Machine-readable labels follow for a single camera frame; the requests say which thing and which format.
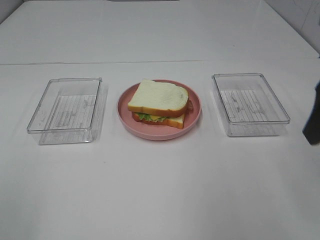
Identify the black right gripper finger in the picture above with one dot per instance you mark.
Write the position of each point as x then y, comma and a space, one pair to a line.
311, 130

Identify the bacon strip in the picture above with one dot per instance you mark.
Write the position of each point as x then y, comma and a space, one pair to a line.
190, 106

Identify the bread slice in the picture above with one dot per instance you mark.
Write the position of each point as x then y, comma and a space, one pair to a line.
162, 99
176, 122

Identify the yellow cheese slice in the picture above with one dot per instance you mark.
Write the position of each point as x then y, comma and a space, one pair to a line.
155, 119

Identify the green lettuce leaf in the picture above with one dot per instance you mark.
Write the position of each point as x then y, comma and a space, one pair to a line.
140, 117

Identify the clear right plastic tray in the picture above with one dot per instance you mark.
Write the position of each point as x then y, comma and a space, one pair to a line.
248, 105

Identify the clear plastic tray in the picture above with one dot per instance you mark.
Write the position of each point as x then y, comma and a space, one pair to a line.
248, 105
70, 111

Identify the pink round plate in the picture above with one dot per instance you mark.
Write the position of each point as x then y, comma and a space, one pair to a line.
157, 132

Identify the clear left plastic tray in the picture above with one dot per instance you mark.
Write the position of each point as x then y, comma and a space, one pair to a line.
70, 111

